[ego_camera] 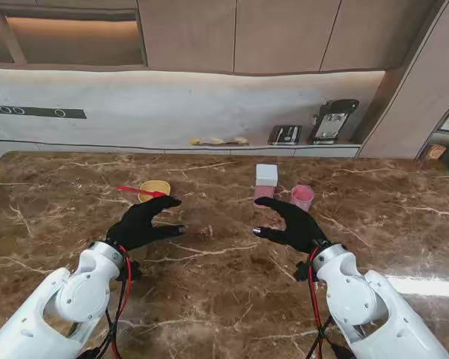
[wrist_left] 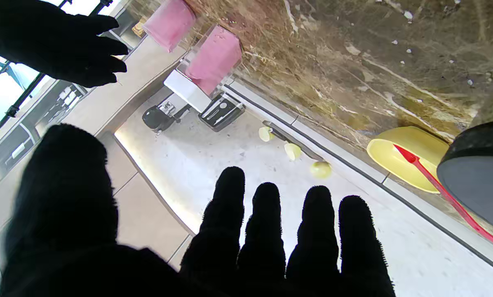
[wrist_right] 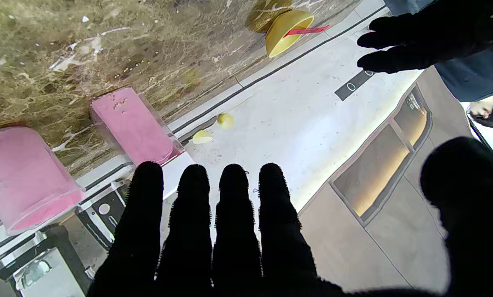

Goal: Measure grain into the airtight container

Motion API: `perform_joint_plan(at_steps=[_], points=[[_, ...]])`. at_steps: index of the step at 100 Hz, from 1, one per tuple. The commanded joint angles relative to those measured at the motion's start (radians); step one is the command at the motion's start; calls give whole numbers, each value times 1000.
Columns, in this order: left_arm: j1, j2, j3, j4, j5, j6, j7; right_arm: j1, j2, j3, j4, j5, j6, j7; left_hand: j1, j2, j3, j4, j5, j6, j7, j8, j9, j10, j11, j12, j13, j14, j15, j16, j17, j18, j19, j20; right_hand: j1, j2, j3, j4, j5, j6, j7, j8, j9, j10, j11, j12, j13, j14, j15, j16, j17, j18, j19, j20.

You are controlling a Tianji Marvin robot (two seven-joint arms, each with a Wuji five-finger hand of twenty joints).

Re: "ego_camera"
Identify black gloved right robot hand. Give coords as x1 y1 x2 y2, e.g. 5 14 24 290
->
251 197 329 254

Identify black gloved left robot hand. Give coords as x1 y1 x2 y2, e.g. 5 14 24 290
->
105 194 189 253

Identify pink plastic measuring cup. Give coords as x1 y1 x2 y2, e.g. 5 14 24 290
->
289 184 316 214

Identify red plastic measuring spoon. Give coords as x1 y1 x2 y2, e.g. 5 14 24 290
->
117 185 166 198

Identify pink container with white lid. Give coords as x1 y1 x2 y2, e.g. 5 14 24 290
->
253 163 279 209

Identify yellow plastic bowl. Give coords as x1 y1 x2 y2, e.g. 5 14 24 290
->
138 179 172 204

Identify black silver toaster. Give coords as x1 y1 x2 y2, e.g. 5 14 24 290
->
267 124 302 146

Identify wooden cutting board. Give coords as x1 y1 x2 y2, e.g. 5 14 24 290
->
208 137 250 147

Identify black espresso machine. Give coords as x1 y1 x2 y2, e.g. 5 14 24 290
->
311 98 360 146

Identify round wooden ornament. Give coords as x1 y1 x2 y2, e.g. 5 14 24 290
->
425 144 448 162

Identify tall wooden cabinet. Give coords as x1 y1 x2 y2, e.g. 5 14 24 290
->
358 0 449 160

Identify lit open shelf niche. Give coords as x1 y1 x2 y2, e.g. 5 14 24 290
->
0 0 149 70

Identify red black left arm cable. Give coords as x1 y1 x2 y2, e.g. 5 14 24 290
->
80 242 143 359

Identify red black arm cable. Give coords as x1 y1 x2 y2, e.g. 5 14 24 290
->
80 242 143 359
305 246 347 359

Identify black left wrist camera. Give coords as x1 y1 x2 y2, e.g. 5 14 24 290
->
126 260 143 282

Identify red black right arm cable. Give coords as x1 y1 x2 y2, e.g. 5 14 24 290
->
305 246 347 359

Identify black wall control panel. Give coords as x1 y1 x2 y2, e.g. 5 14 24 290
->
0 104 88 120

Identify wooden wall cabinets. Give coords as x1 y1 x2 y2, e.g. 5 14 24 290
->
136 0 447 77

